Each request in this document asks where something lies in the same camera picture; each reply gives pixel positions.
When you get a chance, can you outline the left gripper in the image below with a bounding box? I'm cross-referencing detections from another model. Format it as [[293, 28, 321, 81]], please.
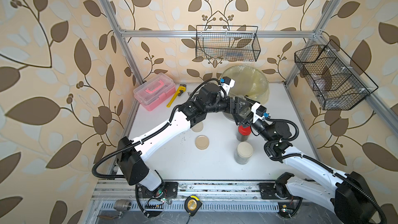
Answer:
[[202, 94, 248, 114]]

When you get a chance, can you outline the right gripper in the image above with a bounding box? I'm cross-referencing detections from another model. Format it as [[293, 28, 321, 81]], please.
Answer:
[[234, 97, 274, 144]]

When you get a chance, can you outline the beige lid tall jar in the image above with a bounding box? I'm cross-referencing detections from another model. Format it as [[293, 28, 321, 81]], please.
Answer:
[[234, 142, 254, 164]]

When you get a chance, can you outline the tan short jar lid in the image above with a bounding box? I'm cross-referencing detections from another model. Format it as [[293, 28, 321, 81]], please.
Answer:
[[195, 135, 209, 150]]

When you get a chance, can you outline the beige lid short jar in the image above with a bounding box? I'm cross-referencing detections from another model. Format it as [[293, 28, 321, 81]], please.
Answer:
[[236, 102, 251, 114]]

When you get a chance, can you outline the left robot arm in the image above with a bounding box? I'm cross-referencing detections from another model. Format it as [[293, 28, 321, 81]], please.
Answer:
[[92, 77, 253, 191]]

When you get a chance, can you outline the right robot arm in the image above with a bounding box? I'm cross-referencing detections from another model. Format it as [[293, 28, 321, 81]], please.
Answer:
[[230, 97, 388, 224]]

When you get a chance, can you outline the red lid tea jar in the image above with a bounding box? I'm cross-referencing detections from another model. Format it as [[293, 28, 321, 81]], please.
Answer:
[[236, 125, 251, 142]]

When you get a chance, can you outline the metal mesh trash bin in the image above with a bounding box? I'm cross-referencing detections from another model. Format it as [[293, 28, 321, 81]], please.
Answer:
[[220, 65, 268, 120]]

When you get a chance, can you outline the yellow pipe wrench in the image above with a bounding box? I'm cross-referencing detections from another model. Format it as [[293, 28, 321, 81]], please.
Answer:
[[167, 84, 187, 108]]

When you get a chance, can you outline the pink plastic toolbox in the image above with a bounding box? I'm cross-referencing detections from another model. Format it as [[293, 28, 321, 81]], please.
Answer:
[[133, 73, 176, 112]]

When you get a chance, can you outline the yellow black tape measure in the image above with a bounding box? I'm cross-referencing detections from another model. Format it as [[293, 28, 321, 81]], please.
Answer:
[[184, 196, 203, 217]]

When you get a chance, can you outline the metal pipe fitting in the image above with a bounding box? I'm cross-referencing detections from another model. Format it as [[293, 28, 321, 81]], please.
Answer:
[[113, 199, 132, 212]]

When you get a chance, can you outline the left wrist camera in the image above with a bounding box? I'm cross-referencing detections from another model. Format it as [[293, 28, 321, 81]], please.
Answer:
[[219, 77, 235, 97]]

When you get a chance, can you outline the black wire basket back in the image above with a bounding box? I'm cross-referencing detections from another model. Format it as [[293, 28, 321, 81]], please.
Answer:
[[195, 24, 261, 62]]

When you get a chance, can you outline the black wire basket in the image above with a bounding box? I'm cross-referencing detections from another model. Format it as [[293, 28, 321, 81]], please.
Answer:
[[195, 24, 261, 62], [294, 39, 378, 111]]

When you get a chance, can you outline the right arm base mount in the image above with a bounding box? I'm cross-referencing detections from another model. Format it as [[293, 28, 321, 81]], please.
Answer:
[[258, 172, 300, 201]]

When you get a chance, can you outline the black wire basket right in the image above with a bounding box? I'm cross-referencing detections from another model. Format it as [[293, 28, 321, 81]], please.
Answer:
[[294, 39, 378, 111]]

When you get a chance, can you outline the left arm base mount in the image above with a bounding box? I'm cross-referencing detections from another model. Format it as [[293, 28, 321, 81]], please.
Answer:
[[137, 181, 178, 199]]

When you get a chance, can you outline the aluminium frame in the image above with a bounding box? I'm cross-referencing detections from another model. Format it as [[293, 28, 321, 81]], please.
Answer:
[[79, 0, 398, 224]]

